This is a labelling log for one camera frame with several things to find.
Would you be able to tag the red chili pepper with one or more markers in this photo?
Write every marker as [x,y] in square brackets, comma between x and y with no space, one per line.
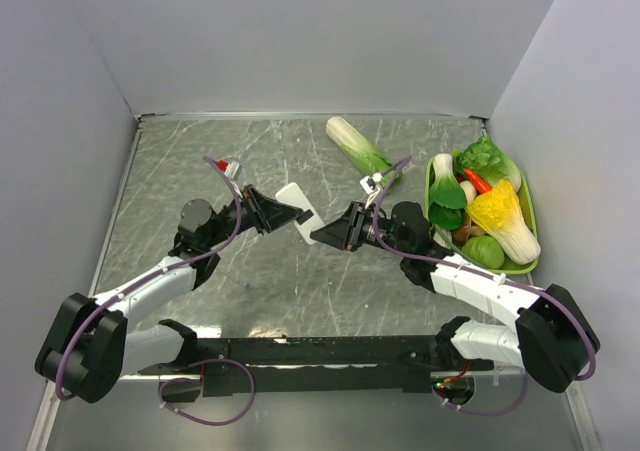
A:
[479,183]

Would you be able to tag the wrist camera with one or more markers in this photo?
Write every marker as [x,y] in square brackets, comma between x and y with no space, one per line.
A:
[373,184]
[230,168]

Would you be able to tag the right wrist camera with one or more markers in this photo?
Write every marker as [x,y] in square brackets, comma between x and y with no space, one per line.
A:
[373,184]

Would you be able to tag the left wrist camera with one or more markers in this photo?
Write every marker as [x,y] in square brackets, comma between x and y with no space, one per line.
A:
[230,168]

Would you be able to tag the green lettuce head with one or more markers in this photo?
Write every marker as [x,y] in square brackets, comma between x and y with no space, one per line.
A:
[489,162]

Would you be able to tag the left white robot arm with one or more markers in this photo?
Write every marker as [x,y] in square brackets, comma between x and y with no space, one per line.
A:
[92,342]

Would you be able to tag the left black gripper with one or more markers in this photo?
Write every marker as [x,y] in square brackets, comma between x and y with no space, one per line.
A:
[271,214]

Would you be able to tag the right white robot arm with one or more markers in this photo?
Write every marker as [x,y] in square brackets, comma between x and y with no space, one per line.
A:
[543,332]

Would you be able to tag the brown mushroom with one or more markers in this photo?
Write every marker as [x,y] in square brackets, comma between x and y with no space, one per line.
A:
[467,230]

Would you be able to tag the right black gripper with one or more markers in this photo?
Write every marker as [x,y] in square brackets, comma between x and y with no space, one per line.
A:
[346,233]

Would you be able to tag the yellow napa cabbage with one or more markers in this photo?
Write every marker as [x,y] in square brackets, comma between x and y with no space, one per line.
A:
[499,214]

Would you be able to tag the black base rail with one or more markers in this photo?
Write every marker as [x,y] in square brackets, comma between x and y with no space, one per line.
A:
[314,364]

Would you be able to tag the round green cabbage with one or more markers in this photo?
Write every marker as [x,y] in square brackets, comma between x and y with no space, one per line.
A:
[485,251]

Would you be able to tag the bok choy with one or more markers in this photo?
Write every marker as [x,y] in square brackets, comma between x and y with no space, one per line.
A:
[445,190]

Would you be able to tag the white remote control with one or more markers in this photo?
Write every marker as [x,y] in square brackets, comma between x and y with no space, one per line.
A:
[307,219]

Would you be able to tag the white mushroom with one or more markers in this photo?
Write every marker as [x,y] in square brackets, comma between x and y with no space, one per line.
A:
[469,191]

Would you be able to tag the long green napa cabbage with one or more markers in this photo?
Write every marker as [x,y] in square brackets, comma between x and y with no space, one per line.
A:
[366,157]

